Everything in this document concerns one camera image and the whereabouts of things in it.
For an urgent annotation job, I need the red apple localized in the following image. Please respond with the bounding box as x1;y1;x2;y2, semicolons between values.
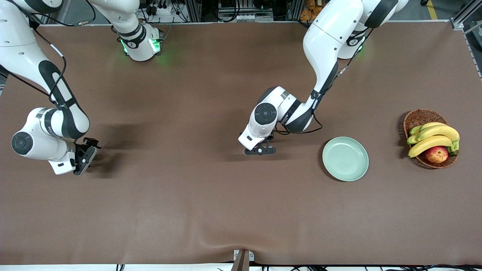
424;146;449;164

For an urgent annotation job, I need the white power strip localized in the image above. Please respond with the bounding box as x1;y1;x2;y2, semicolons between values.
149;3;174;15

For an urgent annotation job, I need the aluminium frame post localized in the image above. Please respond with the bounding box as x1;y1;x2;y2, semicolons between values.
187;0;202;22
288;0;304;21

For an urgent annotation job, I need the orange bread rolls pile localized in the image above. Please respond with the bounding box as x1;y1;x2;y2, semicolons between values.
300;0;328;21

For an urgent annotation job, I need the brown table cover mat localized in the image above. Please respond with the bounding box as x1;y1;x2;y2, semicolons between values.
0;22;482;266

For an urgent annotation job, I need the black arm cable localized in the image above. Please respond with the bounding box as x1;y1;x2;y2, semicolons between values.
275;28;374;135
0;0;95;108

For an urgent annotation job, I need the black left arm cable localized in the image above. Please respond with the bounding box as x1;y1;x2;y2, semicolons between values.
275;28;374;135

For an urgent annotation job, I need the aluminium frame beam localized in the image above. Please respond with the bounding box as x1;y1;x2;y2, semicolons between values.
450;0;482;30

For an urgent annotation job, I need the pale green plate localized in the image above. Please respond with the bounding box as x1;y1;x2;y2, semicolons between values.
322;136;369;182

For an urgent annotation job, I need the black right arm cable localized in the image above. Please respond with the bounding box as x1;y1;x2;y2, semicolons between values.
0;0;95;108

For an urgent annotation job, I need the brown wicker basket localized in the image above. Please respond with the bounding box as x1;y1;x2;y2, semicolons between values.
403;109;459;169

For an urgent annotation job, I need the metal table clamp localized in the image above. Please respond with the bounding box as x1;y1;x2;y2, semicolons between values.
230;249;255;271

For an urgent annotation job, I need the greenish yellow banana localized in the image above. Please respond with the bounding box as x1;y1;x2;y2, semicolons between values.
410;122;447;136

